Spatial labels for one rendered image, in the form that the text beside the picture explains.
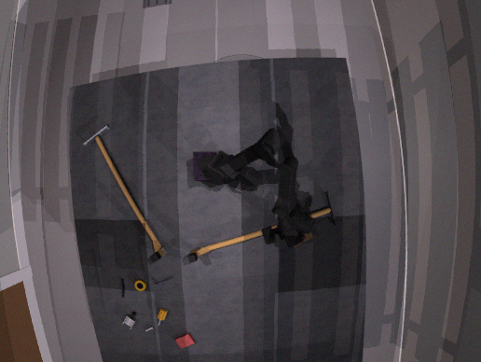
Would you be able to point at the red block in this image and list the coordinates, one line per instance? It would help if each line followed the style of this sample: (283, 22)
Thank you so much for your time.
(185, 340)

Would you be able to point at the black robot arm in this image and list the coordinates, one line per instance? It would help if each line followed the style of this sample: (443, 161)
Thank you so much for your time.
(225, 167)

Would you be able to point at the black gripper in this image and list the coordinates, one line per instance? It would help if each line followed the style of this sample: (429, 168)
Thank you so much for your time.
(269, 233)

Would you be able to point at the yellow ring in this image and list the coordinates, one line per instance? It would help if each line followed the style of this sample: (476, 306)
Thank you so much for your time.
(140, 285)

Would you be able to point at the brown rectangular block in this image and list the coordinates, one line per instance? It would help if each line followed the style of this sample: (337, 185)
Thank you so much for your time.
(307, 237)

